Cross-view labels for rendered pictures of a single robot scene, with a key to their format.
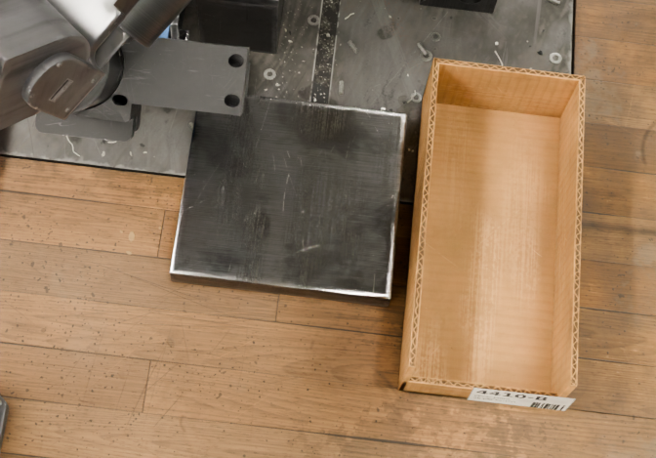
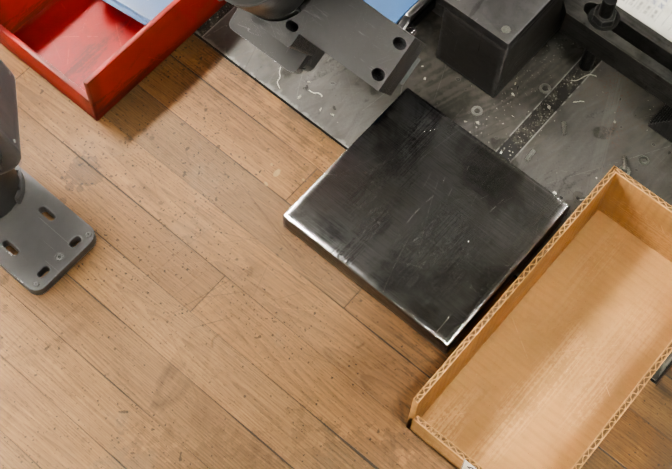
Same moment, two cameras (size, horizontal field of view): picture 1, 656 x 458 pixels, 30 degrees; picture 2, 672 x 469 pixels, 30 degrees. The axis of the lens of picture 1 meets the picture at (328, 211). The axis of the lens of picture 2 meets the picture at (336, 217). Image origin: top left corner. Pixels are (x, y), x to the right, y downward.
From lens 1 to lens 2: 0.20 m
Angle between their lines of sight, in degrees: 16
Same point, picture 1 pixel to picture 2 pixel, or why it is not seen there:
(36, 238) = (203, 131)
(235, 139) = (408, 143)
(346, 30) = (567, 112)
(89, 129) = (268, 46)
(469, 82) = (637, 207)
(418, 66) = not seen: hidden behind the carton
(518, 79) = not seen: outside the picture
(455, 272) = (522, 362)
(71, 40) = not seen: outside the picture
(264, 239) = (376, 235)
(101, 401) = (165, 283)
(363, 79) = (554, 159)
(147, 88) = (318, 28)
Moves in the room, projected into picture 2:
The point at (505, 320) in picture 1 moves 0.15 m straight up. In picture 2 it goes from (538, 428) to (577, 364)
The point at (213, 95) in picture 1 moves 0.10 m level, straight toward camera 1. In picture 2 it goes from (366, 61) to (291, 177)
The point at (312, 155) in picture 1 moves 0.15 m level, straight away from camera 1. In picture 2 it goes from (463, 192) to (569, 73)
